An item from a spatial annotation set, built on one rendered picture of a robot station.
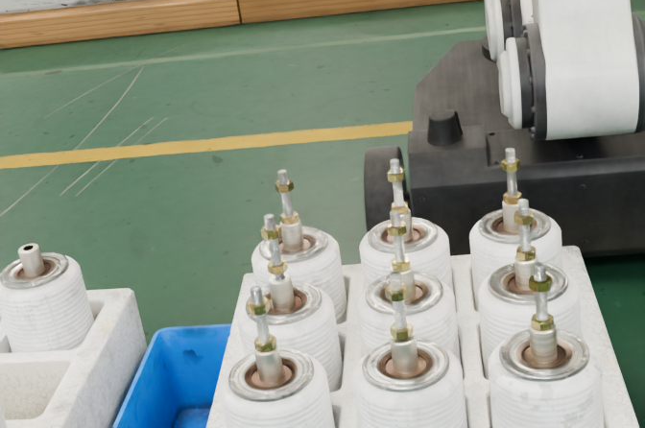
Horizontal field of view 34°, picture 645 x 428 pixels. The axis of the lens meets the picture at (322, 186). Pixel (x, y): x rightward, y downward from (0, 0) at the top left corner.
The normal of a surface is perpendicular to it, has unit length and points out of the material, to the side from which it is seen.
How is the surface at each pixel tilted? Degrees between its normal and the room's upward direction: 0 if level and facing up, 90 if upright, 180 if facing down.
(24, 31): 90
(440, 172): 46
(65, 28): 90
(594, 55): 54
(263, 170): 0
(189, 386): 88
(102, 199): 0
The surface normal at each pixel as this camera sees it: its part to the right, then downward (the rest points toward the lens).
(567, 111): -0.07, 0.58
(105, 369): 0.98, -0.07
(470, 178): -0.15, -0.31
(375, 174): -0.19, -0.55
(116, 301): -0.13, -0.90
